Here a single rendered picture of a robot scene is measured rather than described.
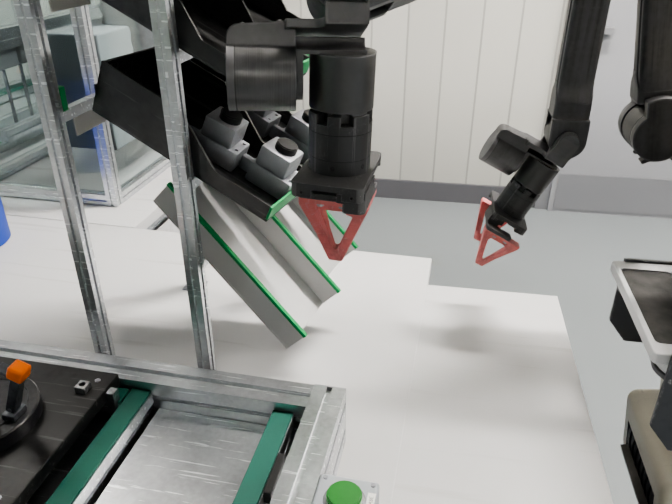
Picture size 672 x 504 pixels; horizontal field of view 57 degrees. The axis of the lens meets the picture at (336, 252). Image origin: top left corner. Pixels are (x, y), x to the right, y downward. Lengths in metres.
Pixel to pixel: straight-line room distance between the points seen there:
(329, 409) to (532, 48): 3.02
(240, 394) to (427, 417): 0.29
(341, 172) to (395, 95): 3.14
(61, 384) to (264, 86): 0.56
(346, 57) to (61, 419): 0.59
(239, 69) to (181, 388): 0.50
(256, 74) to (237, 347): 0.68
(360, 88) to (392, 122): 3.20
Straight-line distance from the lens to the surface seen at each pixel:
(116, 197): 1.72
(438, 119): 3.70
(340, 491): 0.73
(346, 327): 1.15
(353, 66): 0.52
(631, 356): 2.74
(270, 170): 0.82
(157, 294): 1.30
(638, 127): 1.06
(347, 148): 0.54
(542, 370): 1.11
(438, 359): 1.09
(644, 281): 1.06
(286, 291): 0.94
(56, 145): 0.87
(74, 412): 0.88
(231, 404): 0.88
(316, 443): 0.79
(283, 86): 0.52
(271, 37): 0.54
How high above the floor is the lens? 1.53
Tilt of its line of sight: 28 degrees down
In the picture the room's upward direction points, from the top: straight up
